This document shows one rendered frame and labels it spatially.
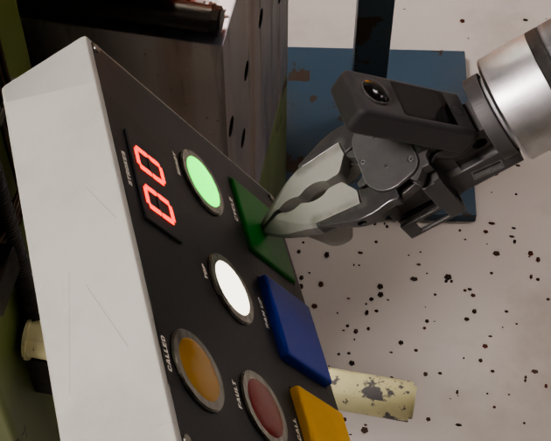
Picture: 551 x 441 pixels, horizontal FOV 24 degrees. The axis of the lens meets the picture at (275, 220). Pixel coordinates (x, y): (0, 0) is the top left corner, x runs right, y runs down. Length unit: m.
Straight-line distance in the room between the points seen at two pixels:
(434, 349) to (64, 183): 1.36
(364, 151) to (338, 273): 1.23
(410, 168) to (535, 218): 1.36
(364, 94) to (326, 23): 1.68
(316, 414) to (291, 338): 0.07
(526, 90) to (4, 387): 0.73
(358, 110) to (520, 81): 0.13
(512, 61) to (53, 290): 0.39
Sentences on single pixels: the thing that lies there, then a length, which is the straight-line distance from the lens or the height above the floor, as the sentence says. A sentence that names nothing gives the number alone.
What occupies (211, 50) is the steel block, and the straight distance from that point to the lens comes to 1.32.
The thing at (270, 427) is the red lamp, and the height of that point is 1.09.
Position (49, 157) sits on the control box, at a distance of 0.90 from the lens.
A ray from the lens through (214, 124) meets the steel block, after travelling 1.41.
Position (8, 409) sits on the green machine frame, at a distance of 1.49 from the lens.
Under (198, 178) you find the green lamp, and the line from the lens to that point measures 0.97.
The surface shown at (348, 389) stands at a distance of 1.40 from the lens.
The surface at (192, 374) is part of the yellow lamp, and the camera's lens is 0.80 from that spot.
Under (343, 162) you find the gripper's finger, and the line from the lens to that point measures 1.03.
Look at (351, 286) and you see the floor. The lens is 2.22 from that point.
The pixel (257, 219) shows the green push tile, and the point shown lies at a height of 1.02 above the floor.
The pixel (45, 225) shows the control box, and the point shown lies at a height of 1.17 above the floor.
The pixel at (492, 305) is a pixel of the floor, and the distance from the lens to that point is 2.23.
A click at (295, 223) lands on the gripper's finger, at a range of 1.03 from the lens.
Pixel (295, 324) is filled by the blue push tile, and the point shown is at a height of 1.02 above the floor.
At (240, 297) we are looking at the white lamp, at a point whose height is 1.09.
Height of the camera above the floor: 1.87
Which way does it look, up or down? 55 degrees down
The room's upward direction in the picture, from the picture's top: straight up
